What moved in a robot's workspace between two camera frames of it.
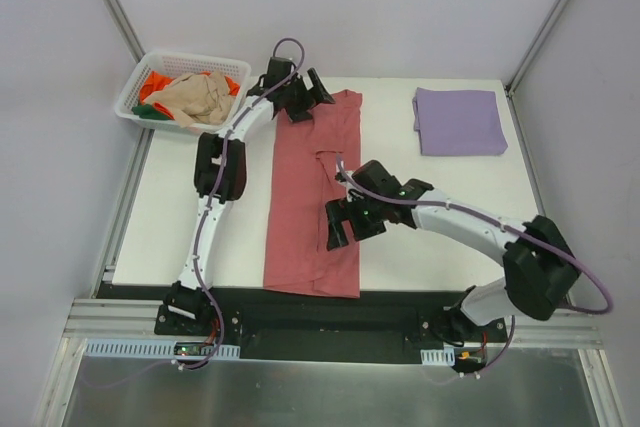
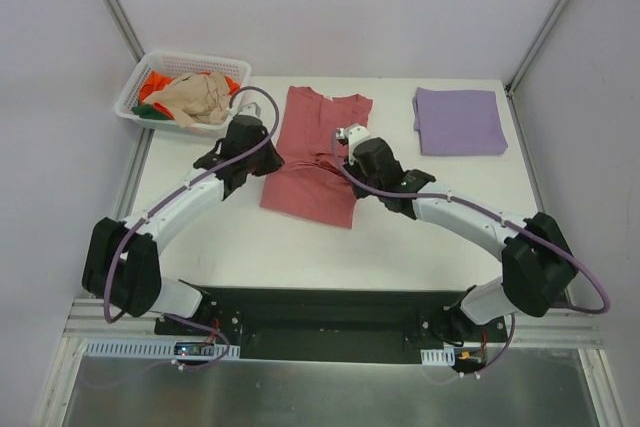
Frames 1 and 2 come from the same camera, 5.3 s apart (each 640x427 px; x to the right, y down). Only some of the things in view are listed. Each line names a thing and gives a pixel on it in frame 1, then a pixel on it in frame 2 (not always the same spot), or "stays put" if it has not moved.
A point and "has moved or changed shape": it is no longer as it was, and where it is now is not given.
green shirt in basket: (146, 111) stays put
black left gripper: (304, 97) to (245, 128)
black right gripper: (347, 222) to (370, 152)
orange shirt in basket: (152, 81) stays put
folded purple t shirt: (462, 122) stays put
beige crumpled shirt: (195, 98) stays put
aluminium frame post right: (551, 19) stays put
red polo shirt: (307, 158) has moved or changed shape
